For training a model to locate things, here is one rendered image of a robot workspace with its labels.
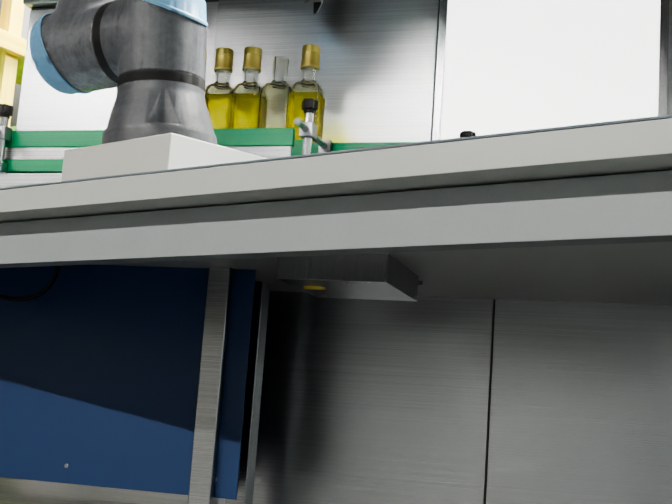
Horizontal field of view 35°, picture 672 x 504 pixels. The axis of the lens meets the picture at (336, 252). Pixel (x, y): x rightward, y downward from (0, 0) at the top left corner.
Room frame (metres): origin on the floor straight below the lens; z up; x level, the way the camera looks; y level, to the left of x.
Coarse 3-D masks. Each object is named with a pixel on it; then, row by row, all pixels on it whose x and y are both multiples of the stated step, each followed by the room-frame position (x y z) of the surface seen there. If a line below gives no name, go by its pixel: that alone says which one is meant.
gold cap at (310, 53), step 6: (306, 48) 1.89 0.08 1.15; (312, 48) 1.89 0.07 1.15; (318, 48) 1.89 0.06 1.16; (306, 54) 1.89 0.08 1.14; (312, 54) 1.89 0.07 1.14; (318, 54) 1.90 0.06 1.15; (306, 60) 1.89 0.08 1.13; (312, 60) 1.89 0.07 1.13; (318, 60) 1.90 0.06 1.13; (312, 66) 1.89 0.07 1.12; (318, 66) 1.90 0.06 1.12
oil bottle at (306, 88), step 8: (304, 80) 1.89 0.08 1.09; (312, 80) 1.89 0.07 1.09; (296, 88) 1.88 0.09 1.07; (304, 88) 1.88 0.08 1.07; (312, 88) 1.87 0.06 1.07; (320, 88) 1.89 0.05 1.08; (296, 96) 1.88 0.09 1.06; (304, 96) 1.88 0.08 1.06; (312, 96) 1.87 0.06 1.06; (320, 96) 1.89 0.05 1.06; (296, 104) 1.88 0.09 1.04; (320, 104) 1.89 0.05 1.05; (288, 112) 1.89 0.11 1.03; (296, 112) 1.88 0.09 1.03; (320, 112) 1.90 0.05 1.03; (288, 120) 1.89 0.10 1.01; (320, 120) 1.90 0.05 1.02; (296, 128) 1.88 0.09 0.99; (320, 128) 1.90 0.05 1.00; (296, 136) 1.88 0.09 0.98; (320, 136) 1.91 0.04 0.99
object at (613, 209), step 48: (432, 192) 1.06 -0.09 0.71; (480, 192) 1.03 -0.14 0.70; (528, 192) 1.00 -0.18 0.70; (576, 192) 0.97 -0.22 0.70; (624, 192) 0.94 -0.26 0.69; (0, 240) 1.47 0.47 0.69; (48, 240) 1.41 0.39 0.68; (96, 240) 1.35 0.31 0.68; (144, 240) 1.30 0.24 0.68; (192, 240) 1.25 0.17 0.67; (240, 240) 1.21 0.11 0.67; (288, 240) 1.17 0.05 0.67; (336, 240) 1.13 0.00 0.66; (384, 240) 1.09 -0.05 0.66; (432, 240) 1.06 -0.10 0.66; (480, 240) 1.03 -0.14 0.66; (528, 240) 1.00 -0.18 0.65; (576, 240) 0.97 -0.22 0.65; (624, 240) 0.95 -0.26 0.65
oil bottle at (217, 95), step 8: (208, 88) 1.93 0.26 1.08; (216, 88) 1.93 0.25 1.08; (224, 88) 1.92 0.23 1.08; (232, 88) 1.94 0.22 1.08; (208, 96) 1.93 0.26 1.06; (216, 96) 1.93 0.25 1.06; (224, 96) 1.92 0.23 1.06; (208, 104) 1.93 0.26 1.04; (216, 104) 1.93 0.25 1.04; (224, 104) 1.92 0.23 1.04; (216, 112) 1.93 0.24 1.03; (224, 112) 1.92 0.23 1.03; (216, 120) 1.93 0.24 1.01; (224, 120) 1.92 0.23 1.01; (216, 128) 1.93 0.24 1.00; (224, 128) 1.92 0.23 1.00
